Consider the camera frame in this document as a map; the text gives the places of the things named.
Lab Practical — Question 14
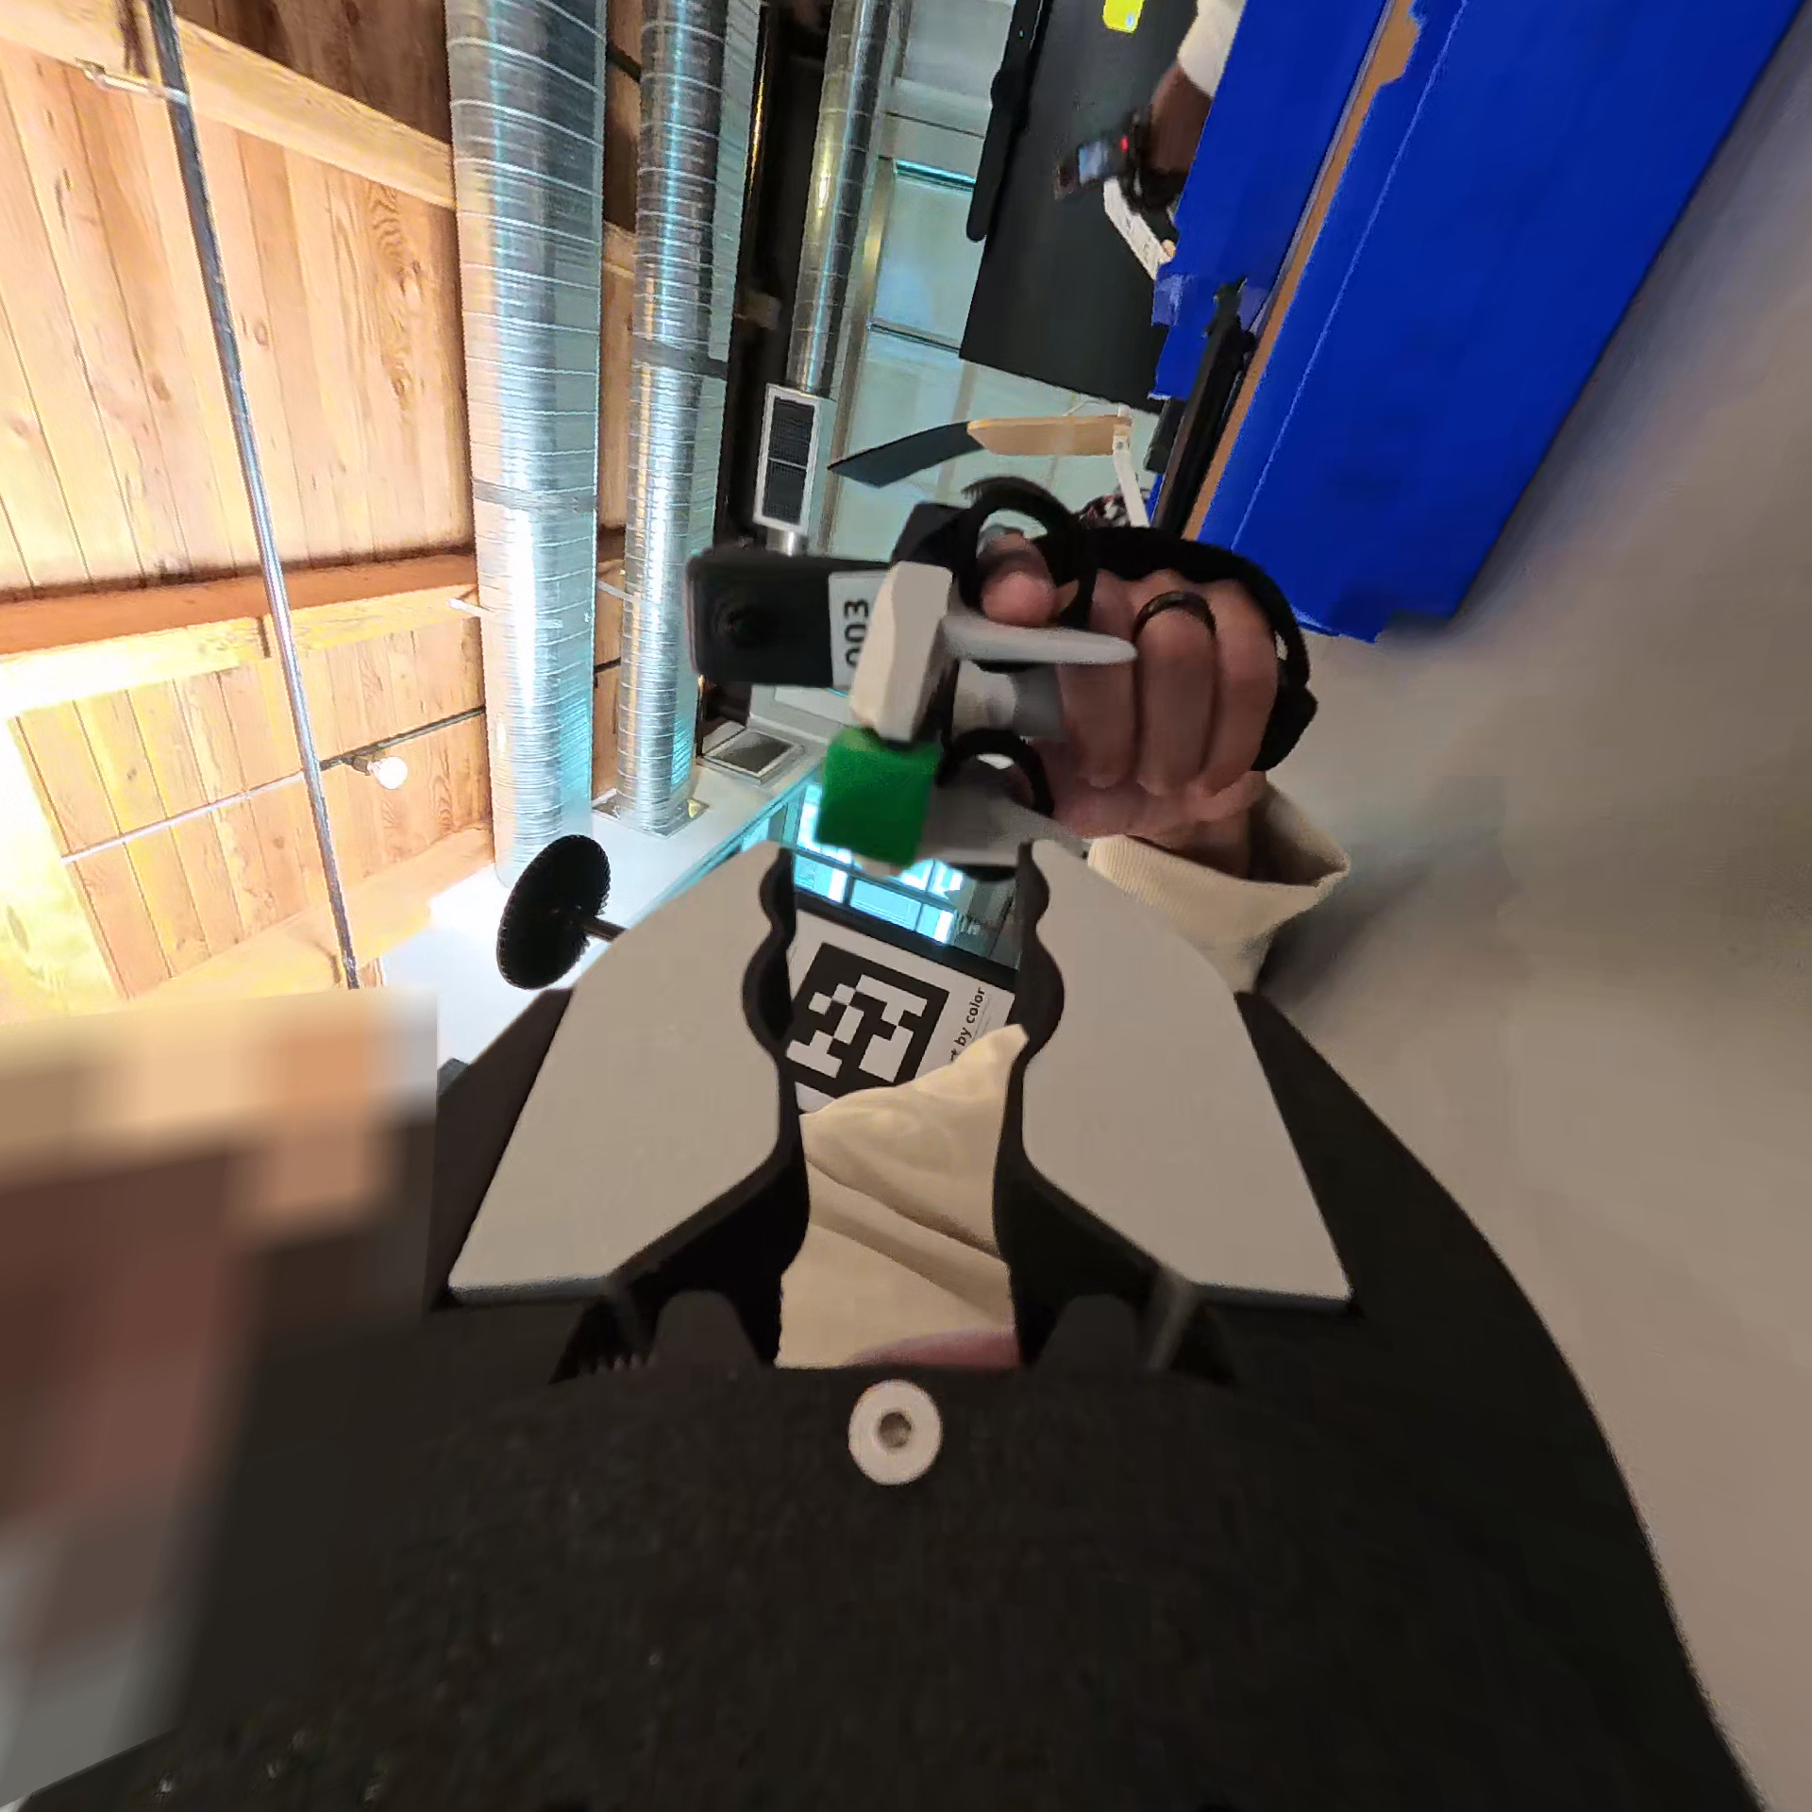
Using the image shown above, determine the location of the black framed marker sign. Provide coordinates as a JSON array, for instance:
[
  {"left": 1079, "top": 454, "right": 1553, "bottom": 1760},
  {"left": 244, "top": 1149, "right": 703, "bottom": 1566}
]
[{"left": 785, "top": 885, "right": 1019, "bottom": 1119}]

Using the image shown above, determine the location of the black video bar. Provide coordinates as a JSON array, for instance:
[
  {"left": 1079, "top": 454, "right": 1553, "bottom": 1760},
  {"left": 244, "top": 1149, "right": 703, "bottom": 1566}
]
[{"left": 965, "top": 0, "right": 1057, "bottom": 246}]

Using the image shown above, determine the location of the black round ribbed disc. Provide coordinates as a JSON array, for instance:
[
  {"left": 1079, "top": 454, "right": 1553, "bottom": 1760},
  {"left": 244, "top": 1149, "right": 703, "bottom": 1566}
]
[{"left": 495, "top": 834, "right": 625, "bottom": 991}]

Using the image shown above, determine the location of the blue plastic bin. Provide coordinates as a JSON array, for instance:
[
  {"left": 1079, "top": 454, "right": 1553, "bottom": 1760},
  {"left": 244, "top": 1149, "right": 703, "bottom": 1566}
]
[
  {"left": 1231, "top": 0, "right": 1812, "bottom": 642},
  {"left": 1149, "top": 0, "right": 1396, "bottom": 400}
]

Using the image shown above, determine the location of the green wooden cube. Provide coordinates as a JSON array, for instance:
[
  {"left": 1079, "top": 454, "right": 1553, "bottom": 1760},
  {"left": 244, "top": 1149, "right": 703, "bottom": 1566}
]
[{"left": 813, "top": 730, "right": 943, "bottom": 870}]

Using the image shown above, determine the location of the silver ceiling duct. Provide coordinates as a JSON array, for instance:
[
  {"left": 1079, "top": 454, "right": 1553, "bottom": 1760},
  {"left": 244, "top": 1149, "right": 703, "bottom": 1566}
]
[
  {"left": 615, "top": 0, "right": 738, "bottom": 837},
  {"left": 785, "top": 0, "right": 893, "bottom": 400},
  {"left": 451, "top": 0, "right": 611, "bottom": 853}
]

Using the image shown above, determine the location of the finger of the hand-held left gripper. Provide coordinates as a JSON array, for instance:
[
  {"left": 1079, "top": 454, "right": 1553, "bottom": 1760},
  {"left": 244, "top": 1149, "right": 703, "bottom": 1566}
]
[
  {"left": 911, "top": 771, "right": 1092, "bottom": 880},
  {"left": 849, "top": 558, "right": 1139, "bottom": 744}
]

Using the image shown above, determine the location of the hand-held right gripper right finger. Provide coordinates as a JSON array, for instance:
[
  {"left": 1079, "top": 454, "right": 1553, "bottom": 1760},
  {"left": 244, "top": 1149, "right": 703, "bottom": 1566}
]
[{"left": 990, "top": 837, "right": 1353, "bottom": 1367}]

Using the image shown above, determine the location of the person's left forearm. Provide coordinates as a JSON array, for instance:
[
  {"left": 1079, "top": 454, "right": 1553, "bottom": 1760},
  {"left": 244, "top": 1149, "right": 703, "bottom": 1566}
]
[{"left": 1082, "top": 791, "right": 1353, "bottom": 992}]

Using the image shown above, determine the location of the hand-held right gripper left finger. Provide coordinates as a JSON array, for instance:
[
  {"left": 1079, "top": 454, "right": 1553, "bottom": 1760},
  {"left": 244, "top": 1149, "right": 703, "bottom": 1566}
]
[{"left": 444, "top": 842, "right": 814, "bottom": 1367}]

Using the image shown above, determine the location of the black wall screen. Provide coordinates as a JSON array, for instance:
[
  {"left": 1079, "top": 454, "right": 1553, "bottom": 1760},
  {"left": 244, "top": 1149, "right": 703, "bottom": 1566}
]
[{"left": 959, "top": 0, "right": 1206, "bottom": 413}]

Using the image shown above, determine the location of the black device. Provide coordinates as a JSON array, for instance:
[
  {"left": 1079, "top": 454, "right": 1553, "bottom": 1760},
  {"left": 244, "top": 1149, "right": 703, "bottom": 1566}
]
[{"left": 1148, "top": 282, "right": 1253, "bottom": 527}]

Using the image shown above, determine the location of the thin metal conduit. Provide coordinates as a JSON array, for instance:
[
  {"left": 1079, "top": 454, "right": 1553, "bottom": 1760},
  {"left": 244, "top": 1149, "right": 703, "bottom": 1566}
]
[{"left": 141, "top": 0, "right": 361, "bottom": 992}]

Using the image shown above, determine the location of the white air vent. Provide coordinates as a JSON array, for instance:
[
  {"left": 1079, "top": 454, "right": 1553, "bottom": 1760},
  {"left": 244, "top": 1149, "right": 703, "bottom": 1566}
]
[{"left": 755, "top": 384, "right": 826, "bottom": 532}]

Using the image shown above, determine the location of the ceiling spot light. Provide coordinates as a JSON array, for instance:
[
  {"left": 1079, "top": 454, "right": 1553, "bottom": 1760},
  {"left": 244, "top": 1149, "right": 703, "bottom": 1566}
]
[{"left": 324, "top": 708, "right": 489, "bottom": 791}]

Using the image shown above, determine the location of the person's left hand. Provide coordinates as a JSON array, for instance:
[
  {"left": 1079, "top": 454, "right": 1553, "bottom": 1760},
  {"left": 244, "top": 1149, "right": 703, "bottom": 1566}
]
[{"left": 976, "top": 531, "right": 1282, "bottom": 853}]

